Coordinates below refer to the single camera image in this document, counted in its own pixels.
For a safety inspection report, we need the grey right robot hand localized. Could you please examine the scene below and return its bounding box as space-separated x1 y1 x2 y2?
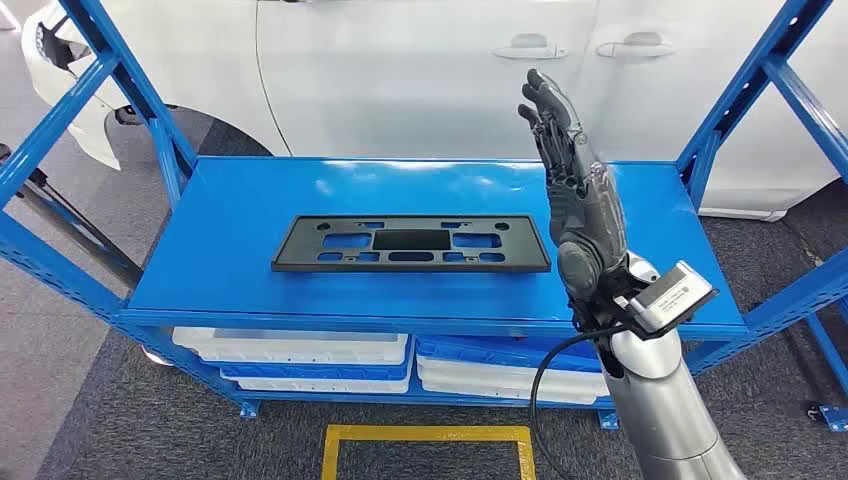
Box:
517 68 631 301

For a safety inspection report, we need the translucent white plastic bin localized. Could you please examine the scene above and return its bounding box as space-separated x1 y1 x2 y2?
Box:
172 326 410 366

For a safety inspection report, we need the blue metal shelf rack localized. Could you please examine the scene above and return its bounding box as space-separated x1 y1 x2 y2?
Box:
0 0 848 432

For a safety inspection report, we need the black plastic frame part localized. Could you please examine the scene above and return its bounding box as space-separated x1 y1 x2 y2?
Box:
270 213 552 275

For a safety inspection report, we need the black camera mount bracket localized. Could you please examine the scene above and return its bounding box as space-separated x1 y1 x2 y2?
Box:
572 264 720 342

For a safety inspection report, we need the white car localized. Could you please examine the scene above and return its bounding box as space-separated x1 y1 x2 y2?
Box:
19 0 848 223

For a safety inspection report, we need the blue plastic bin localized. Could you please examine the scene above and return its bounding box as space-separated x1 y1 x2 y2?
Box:
415 335 603 374
219 360 413 384

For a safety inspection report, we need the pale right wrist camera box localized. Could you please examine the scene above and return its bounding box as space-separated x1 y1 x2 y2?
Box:
625 261 715 333

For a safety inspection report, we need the yellow floor tape square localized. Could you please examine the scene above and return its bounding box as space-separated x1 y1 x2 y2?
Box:
321 423 538 480

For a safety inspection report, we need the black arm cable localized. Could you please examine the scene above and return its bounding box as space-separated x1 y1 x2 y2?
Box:
529 323 627 480

